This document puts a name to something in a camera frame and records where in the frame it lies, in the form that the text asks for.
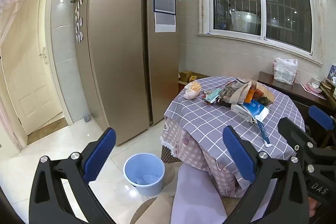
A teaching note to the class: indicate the person's right hand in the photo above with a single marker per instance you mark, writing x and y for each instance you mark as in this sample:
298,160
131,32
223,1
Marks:
313,211

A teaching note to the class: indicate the dark wooden sideboard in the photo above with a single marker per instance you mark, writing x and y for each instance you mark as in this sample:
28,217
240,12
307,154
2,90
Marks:
294,92

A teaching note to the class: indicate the white plastic bag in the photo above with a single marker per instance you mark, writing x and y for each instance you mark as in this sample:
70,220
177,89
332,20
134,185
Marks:
284,70

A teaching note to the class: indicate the wooden chair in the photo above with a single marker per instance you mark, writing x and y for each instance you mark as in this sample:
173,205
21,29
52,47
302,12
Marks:
155,209

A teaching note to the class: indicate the small grey floor object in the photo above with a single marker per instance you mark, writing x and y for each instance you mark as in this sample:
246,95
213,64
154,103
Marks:
87,117

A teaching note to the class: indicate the white paper sheet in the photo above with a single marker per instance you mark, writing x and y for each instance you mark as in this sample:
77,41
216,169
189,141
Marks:
165,22

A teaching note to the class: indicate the blue wrapper strip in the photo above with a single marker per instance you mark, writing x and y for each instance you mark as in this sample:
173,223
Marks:
263,132

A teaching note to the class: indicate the orange snack packet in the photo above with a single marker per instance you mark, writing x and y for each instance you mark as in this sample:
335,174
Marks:
249,96

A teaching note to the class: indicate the light blue plastic bin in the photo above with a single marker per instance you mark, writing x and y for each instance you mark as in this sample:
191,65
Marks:
143,169

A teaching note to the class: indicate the gold double-door refrigerator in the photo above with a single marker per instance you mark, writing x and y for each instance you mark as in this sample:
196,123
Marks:
118,56

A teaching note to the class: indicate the row of fridge magnets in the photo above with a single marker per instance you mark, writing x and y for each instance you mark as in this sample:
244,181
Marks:
78,22

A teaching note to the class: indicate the printed paper bag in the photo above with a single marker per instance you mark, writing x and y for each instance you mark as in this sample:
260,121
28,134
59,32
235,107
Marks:
233,92

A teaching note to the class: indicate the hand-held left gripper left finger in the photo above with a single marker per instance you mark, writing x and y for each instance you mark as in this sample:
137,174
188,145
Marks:
101,153

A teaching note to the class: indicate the teal snack packet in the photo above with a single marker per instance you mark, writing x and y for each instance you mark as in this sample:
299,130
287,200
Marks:
213,96

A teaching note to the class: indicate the white panel door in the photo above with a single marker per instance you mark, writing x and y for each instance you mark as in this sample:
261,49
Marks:
29,82

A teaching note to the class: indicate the blue and white carton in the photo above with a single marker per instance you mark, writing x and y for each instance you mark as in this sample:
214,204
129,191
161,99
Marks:
252,109

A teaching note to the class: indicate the purple checked tablecloth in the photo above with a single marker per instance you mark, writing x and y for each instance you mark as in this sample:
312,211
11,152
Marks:
210,121

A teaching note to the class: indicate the pink book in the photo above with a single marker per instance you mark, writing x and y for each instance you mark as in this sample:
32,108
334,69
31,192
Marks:
311,88

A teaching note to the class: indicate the white-framed window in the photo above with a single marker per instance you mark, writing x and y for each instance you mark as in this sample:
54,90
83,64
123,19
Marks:
262,3

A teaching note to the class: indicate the clear bag of bread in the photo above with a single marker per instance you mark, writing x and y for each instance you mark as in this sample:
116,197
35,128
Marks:
193,90

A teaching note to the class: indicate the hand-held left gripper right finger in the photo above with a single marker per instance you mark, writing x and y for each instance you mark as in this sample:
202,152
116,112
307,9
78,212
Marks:
240,158

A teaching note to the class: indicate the blue box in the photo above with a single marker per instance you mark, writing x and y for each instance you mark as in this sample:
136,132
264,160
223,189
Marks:
333,71

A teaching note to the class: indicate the white teacup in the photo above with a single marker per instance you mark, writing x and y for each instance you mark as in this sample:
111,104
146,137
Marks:
316,82

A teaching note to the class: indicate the brown paper sheet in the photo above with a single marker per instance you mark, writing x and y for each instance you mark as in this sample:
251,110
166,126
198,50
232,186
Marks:
265,92

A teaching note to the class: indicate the dark dotted fringed cloth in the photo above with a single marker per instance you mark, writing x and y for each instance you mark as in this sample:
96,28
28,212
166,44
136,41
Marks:
169,155

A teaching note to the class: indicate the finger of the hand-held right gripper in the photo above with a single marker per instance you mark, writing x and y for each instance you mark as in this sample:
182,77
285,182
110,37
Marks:
291,130
321,117

